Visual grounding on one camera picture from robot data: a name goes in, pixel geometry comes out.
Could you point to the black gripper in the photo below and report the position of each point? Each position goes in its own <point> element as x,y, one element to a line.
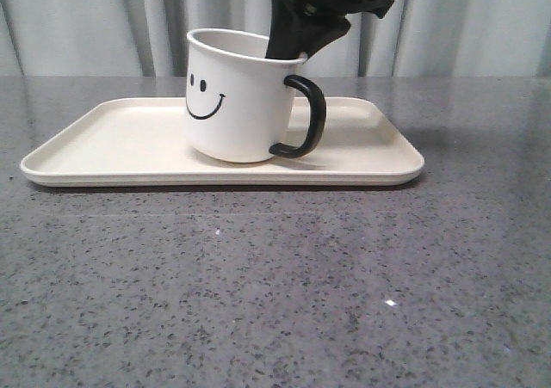
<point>296,31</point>

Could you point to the white smiley mug black handle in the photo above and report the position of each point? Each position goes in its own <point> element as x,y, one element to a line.
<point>239,102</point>

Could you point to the cream rectangular tray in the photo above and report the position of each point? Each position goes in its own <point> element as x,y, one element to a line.
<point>139,142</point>

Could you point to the grey-white curtain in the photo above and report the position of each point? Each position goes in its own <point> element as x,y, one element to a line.
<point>146,38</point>

